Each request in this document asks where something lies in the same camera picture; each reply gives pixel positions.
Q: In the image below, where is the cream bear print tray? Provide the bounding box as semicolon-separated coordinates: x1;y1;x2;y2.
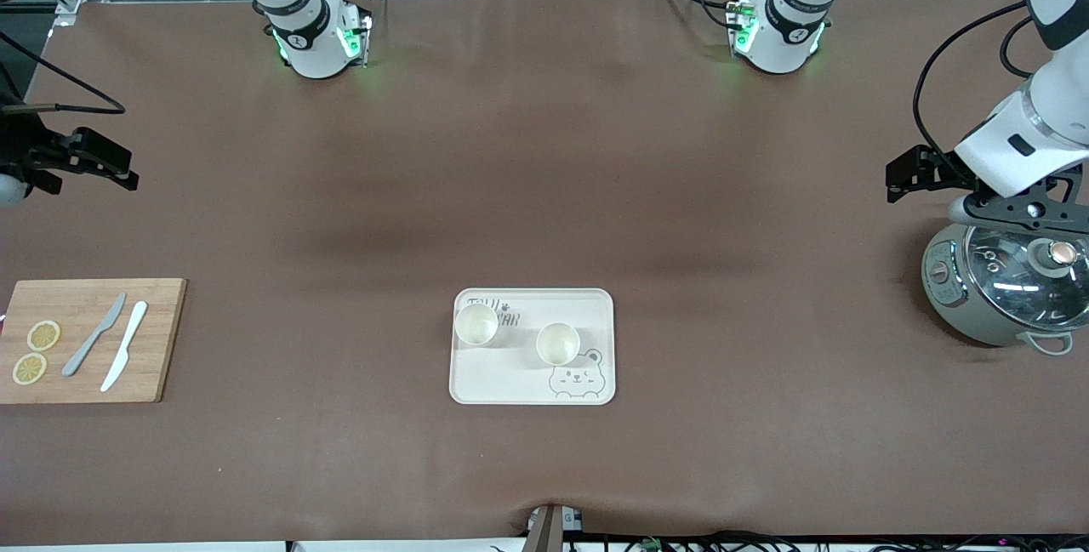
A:
449;287;616;407

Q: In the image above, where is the glass pot lid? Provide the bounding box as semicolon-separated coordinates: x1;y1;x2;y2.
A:
964;225;1089;333

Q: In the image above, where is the gray electric cooking pot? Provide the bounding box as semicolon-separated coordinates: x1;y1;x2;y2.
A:
921;220;1089;357

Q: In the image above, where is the grey plastic knife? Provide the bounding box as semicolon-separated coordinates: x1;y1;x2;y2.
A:
61;293;128;378

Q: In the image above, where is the bamboo cutting board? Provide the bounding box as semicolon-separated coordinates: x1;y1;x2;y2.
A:
0;278;187;405

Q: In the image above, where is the white plastic knife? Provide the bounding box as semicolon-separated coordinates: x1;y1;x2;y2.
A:
100;301;149;393

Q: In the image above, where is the brown table cover mat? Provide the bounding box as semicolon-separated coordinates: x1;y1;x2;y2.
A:
0;0;1089;546

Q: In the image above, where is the black left camera mount bracket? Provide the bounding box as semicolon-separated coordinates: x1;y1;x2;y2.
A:
961;178;1089;236

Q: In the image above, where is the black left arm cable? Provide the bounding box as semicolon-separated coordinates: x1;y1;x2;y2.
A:
913;0;1035;174

